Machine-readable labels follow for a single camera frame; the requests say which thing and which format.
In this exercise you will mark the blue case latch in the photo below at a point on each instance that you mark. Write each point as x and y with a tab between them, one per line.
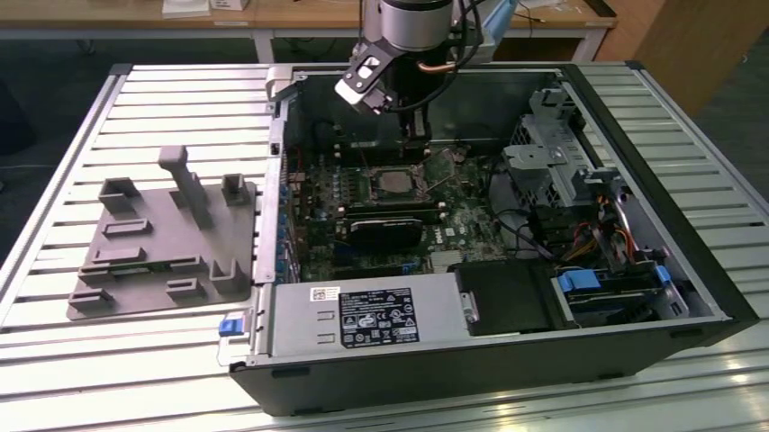
230	327

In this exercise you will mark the silver chipset heatsink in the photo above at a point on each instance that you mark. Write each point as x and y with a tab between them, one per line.
445	258

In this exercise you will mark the grey parts rack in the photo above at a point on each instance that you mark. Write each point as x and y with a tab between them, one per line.
157	234

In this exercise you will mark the wooden cabinet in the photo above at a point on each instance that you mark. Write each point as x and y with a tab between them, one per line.
679	45

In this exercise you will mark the blue plastic clip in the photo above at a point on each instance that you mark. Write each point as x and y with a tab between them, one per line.
663	276

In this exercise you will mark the silver power supply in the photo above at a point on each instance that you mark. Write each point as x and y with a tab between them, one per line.
301	324

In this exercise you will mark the CPU socket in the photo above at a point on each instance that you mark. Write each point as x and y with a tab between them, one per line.
397	197

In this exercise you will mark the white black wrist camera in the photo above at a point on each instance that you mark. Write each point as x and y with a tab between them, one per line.
361	85

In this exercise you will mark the blue disk carrier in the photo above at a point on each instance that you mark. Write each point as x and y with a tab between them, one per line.
579	281

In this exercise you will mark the white cardboard box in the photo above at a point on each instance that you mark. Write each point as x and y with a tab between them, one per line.
231	4
186	8

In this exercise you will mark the black plastic shroud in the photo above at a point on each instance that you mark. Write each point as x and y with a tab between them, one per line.
505	297

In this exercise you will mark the green motherboard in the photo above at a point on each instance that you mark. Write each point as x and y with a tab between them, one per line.
474	225

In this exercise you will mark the silver green CPU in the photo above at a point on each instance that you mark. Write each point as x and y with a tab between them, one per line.
394	181

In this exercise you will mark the black PC case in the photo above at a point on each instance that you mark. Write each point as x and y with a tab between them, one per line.
421	382

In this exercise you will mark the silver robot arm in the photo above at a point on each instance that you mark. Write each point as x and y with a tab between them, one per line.
409	22

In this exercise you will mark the wooden desk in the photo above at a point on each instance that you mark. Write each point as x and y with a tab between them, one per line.
121	22

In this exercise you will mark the black graphics card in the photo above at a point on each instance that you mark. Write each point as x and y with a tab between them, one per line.
385	236

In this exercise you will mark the black expansion slot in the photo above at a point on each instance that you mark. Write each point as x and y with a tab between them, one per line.
366	271

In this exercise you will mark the grey metal drive cage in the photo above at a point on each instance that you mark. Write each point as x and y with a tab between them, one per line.
529	155

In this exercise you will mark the green RAM stick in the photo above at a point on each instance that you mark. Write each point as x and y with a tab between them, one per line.
135	270

